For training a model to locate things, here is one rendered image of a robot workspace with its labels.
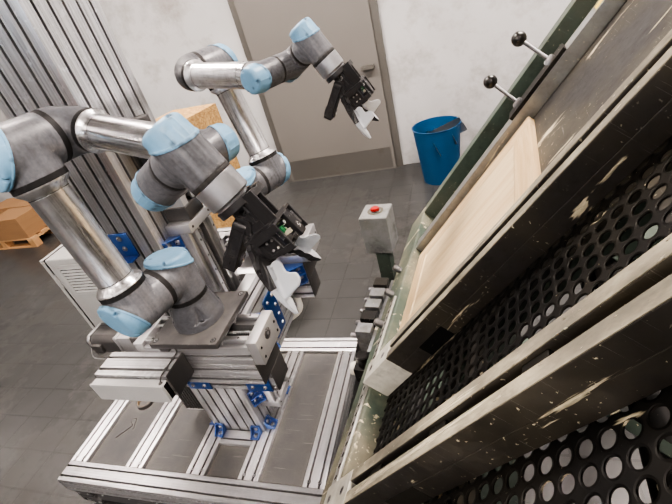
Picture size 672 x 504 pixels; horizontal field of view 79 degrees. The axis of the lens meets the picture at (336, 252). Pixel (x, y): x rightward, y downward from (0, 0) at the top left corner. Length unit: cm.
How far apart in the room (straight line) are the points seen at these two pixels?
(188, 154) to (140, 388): 85
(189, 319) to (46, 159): 52
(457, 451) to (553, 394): 16
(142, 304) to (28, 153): 39
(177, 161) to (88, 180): 74
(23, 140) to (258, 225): 53
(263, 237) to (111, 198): 77
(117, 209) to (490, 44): 348
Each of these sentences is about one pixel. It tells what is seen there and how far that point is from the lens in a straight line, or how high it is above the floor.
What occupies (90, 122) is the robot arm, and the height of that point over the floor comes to 163.
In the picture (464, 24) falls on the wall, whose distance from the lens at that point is 414.
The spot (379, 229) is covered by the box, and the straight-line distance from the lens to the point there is 170.
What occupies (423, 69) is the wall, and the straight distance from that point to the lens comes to 420.
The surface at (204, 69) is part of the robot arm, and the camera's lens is 141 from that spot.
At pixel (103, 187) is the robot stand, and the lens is 135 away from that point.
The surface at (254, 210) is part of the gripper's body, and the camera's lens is 65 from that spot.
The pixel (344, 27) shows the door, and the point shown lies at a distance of 417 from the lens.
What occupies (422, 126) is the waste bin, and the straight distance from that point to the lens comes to 405.
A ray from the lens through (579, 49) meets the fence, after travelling 123.
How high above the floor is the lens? 175
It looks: 32 degrees down
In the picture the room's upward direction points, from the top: 16 degrees counter-clockwise
